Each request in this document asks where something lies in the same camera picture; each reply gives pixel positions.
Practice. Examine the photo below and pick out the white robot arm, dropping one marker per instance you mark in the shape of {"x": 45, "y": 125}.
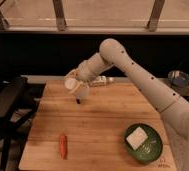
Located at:
{"x": 172, "y": 107}

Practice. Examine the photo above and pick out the green bowl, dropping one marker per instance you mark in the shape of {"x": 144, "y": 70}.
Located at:
{"x": 150, "y": 150}

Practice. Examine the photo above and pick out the wooden board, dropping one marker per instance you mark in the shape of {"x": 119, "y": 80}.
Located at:
{"x": 94, "y": 130}

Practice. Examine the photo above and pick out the white eraser block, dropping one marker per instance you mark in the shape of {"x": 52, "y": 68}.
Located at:
{"x": 136, "y": 138}

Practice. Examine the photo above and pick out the orange carrot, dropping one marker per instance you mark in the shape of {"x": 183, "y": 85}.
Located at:
{"x": 63, "y": 146}

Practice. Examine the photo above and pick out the metal pot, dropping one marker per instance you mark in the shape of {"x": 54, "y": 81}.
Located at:
{"x": 178, "y": 78}

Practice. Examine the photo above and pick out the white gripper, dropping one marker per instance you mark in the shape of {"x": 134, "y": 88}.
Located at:
{"x": 81, "y": 92}

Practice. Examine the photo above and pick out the black chair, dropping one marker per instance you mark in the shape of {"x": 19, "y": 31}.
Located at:
{"x": 10, "y": 97}

